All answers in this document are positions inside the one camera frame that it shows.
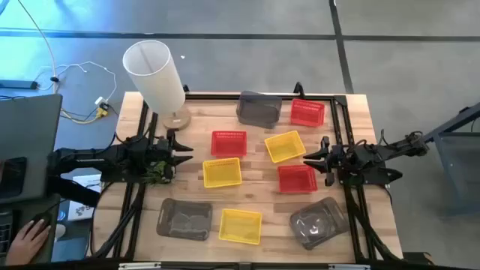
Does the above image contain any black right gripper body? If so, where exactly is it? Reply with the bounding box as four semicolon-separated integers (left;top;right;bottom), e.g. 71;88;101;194
321;135;352;188

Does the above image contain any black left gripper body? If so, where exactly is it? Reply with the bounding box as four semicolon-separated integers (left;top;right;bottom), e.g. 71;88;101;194
156;128;178;182

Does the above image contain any yellow plastic basket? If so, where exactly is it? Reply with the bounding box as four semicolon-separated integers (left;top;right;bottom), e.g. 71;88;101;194
264;130;307;164
202;157;243;189
218;208;263;246

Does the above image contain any red plastic basket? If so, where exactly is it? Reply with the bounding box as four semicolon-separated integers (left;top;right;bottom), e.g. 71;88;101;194
210;130;248;158
290;98;326;128
277;163;319;194

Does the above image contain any grey translucent plastic container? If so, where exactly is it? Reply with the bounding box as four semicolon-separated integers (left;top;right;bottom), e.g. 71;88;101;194
156;197;214;242
235;90;283;130
288;196;350;251

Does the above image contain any white shade wooden base lamp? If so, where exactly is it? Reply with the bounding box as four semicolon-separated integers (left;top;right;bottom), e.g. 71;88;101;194
122;39;192;131

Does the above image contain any white printed box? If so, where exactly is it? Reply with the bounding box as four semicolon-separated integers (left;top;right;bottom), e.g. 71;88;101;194
67;173;103;222

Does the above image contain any blue-grey metal cart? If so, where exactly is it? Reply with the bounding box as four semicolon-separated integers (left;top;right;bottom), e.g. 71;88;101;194
423;100;480;215

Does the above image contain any grey laptop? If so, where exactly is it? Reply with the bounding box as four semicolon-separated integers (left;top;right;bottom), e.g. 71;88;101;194
0;93;63;204

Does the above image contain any black power strip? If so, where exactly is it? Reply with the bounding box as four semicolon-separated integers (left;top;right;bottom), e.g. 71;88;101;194
0;79;39;91

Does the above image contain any person's hand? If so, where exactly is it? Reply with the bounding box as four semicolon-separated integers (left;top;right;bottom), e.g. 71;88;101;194
5;219;52;266

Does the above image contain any black keyboard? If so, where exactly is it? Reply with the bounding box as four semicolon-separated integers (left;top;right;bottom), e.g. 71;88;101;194
0;209;14;260

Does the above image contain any black metal table frame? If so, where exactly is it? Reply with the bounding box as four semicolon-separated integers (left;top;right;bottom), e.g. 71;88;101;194
89;80;404;264

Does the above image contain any black cable bundle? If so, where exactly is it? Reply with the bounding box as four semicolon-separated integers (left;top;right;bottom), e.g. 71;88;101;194
350;187;403;263
89;182;148;260

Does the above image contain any yellow cable with connector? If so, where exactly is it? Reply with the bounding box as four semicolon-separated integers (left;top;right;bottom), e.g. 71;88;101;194
59;106;110;125

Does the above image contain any white cable with adapter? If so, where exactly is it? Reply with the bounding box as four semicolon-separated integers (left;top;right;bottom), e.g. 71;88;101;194
35;61;118;110

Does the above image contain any silver metal bracket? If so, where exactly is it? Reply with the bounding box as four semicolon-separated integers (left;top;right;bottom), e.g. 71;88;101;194
118;262;162;270
328;263;371;270

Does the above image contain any pale hanging cord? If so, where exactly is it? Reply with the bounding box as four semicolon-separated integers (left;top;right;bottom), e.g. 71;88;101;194
16;0;58;82

